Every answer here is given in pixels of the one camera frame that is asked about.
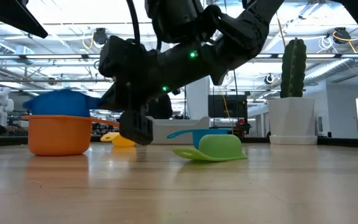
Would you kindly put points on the light grey plastic basket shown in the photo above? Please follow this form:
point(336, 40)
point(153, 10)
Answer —
point(179, 124)

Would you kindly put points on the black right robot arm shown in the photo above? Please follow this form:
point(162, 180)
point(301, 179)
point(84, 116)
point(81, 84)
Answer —
point(244, 34)

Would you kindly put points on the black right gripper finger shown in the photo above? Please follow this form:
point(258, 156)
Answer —
point(115, 91)
point(113, 105)

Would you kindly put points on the green measuring cup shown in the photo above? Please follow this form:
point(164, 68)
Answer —
point(219, 147)

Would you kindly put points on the teal measuring cup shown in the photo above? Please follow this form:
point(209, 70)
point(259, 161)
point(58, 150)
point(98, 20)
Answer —
point(210, 131)

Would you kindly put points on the white humanoid robot figure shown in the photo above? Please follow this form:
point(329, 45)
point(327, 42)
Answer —
point(0, 102)

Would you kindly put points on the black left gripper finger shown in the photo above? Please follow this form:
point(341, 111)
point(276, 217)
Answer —
point(14, 15)

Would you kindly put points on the medium blue measuring cup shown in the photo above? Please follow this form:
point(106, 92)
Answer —
point(57, 104)

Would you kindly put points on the green cactus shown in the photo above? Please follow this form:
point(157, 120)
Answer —
point(292, 68)

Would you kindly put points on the black monitor screen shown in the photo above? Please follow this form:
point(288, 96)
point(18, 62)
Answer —
point(228, 107)

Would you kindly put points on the large orange measuring cup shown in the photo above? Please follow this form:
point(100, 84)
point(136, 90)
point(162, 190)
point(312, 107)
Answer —
point(57, 137)

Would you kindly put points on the white plant pot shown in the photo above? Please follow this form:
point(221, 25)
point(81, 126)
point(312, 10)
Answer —
point(291, 118)

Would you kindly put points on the yellow measuring cup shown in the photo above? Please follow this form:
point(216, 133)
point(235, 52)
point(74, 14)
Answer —
point(112, 138)

